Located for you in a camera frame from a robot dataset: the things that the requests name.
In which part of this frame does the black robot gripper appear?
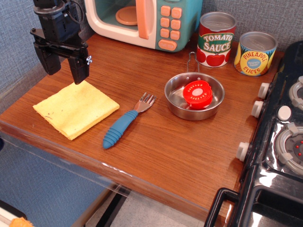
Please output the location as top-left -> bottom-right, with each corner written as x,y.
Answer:
30,7 -> 90,85

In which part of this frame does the blue handled metal fork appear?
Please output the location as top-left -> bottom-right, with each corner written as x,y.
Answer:
102,92 -> 156,149

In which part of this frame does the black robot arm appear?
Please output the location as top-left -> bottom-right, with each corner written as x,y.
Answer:
30,0 -> 91,85

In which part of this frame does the teal toy microwave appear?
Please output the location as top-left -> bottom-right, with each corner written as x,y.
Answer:
85,0 -> 203,52

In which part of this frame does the yellow folded cloth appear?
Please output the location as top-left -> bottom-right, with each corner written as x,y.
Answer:
33,81 -> 120,140

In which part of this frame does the small steel pan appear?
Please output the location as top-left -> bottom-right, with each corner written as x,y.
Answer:
164,52 -> 225,121

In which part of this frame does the red plastic tomato slice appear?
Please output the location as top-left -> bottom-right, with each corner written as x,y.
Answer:
183,80 -> 213,110

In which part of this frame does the tomato sauce can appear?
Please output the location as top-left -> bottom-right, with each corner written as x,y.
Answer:
196,11 -> 237,68

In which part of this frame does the orange object at corner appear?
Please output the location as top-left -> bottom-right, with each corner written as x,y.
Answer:
9,217 -> 33,227

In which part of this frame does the pineapple slices can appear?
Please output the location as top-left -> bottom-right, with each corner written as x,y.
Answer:
234,31 -> 278,77

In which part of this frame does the white stove knob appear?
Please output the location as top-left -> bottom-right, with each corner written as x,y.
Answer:
258,83 -> 270,99
251,101 -> 264,118
236,142 -> 250,162

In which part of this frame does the black toy stove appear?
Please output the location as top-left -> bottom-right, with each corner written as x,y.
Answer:
205,41 -> 303,227

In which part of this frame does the black cable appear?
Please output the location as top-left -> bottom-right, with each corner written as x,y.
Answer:
63,0 -> 86,26

